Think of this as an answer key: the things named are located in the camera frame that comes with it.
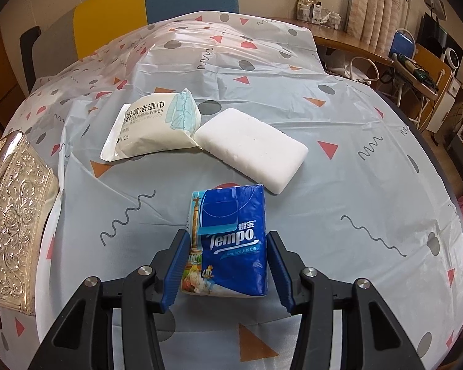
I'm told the black monitor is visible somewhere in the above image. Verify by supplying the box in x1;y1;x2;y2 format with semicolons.
417;11;463;70

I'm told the white round fan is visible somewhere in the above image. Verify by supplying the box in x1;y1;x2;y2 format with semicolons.
444;44;463;66

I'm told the white cable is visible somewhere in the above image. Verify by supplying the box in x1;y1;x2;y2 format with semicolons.
347;56;379;85

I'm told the wooden desk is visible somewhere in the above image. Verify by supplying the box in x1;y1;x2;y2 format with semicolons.
262;17;396;66

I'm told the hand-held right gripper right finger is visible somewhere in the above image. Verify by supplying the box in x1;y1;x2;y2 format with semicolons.
267;230;433;370

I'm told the blue tissue pack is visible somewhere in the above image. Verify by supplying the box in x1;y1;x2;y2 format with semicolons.
181;184;269;298

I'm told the white wet wipes pack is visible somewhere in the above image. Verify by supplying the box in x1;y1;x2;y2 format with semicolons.
99;88;201;161

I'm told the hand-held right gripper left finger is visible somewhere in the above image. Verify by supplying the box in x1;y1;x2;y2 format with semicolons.
27;229;191;370

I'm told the dark hand tool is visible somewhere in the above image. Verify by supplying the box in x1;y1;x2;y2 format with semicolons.
394;52;440;89

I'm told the rack of small bottles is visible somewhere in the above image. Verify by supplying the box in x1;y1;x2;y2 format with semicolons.
296;0;344;31

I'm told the ornate metal tissue box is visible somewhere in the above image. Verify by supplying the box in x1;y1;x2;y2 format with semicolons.
0;131;60;315

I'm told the white lamp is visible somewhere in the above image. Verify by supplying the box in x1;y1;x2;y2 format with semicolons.
424;0;448;20

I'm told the printed plastic tablecloth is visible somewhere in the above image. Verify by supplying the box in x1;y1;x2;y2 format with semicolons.
0;17;463;370

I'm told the blue folding chair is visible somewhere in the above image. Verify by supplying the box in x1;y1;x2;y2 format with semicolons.
388;29;448;124

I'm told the white sponge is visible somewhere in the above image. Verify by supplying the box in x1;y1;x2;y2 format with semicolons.
193;108;309;194

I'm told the striped beige curtain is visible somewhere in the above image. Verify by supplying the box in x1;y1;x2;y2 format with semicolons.
345;0;413;52

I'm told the white cabinet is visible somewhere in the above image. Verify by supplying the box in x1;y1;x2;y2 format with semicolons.
424;73;463;134

